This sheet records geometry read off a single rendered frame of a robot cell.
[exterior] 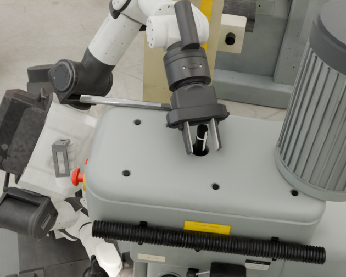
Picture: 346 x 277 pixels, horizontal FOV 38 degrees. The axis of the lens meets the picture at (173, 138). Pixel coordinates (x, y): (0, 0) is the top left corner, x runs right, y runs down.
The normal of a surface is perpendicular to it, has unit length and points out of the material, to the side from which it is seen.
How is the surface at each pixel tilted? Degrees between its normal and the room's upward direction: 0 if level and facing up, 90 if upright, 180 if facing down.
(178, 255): 90
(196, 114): 30
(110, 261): 22
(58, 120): 59
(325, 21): 0
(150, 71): 90
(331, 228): 0
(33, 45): 0
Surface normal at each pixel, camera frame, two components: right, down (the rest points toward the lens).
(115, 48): 0.19, 0.67
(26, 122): 0.26, 0.22
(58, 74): -0.62, 0.03
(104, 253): 0.22, -0.89
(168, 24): 0.23, -0.28
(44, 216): 0.93, 0.22
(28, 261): 0.07, -0.71
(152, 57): -0.10, 0.69
